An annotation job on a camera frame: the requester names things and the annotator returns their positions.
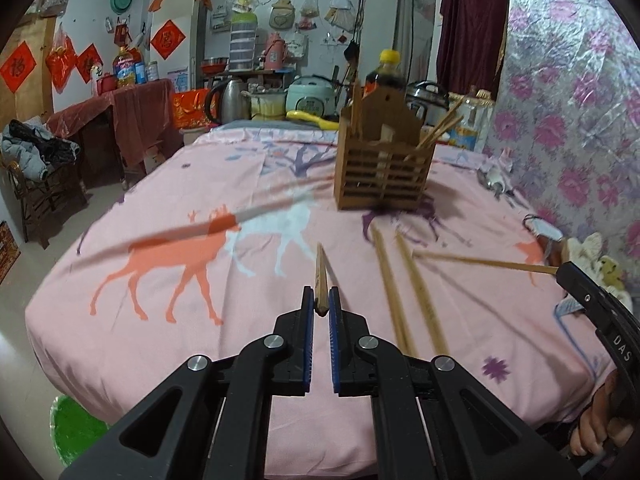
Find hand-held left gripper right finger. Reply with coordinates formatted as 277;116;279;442
327;286;583;480

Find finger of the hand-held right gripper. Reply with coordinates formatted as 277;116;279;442
555;261;635;332

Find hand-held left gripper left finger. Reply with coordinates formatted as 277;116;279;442
60;285;318;480

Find long wooden chopstick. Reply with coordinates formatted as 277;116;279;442
411;251;560;277
369;223;418;357
314;241;331;317
394;231;450;357

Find wooden chopstick holder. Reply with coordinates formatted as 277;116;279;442
333;81;435;212

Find bunch of wooden chopsticks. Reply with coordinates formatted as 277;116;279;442
350;79;465;161

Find person's right hand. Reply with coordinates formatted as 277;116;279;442
570;372;623;458

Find yellow spotted cloth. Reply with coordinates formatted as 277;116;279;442
597;255;626;286

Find cream knit cloth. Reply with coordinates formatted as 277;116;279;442
565;232;603;261

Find clear oil bottle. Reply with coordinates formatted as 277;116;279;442
447;85;496;153

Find yellow rice scoop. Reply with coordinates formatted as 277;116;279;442
286;110;342;131

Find grey cloth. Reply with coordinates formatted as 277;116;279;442
220;119;341;133

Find cream plastic container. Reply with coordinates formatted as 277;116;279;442
242;87;290;122

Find cardboard box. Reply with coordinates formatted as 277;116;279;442
142;145;168;173

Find pale rice cooker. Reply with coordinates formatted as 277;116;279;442
286;75;335;120

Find green bucket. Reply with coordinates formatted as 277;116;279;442
49;394;110;468

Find steel kettle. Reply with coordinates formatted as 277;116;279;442
205;79;251;123

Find silver black pressure cooker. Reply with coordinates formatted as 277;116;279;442
405;80;451;126

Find orange-red gift bag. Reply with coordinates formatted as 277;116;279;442
172;89;218;128

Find wooden back table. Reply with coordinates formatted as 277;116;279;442
202;69;296;88

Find soy sauce bottle yellow cap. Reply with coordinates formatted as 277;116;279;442
364;49;407;98

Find red table cover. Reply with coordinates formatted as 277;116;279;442
46;80;183;168

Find pink thermos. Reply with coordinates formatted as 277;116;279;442
263;31;288;72

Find white printed bag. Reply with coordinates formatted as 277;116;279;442
286;30;308;58

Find white refrigerator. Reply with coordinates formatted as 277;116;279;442
150;0;210;93

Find wooden chair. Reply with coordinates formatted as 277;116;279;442
0;155;90;250

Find stacked containers green lid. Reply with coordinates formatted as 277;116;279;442
229;10;260;72

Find red gift box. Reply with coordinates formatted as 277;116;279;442
0;221;22;286

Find beige jar-shaped holder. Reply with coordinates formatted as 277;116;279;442
269;0;298;31

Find yellow cooking oil bottle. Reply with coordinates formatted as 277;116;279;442
112;46;138;90

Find clear bag red contents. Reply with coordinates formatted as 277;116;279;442
298;0;321;31

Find beige hanging bags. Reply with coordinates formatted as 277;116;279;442
324;0;357;28

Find red diamond paper poster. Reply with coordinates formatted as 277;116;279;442
75;44;104;84
0;42;37;93
150;20;187;60

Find pile of jackets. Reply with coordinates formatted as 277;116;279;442
0;119;81;181

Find plywood board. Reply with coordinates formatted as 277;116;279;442
0;12;57;126

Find red plastic bag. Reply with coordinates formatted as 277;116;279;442
45;22;78;95

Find white object with black cord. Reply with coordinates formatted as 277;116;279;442
522;215;565;243

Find floral plastic wall sheet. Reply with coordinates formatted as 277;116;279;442
482;0;640;271

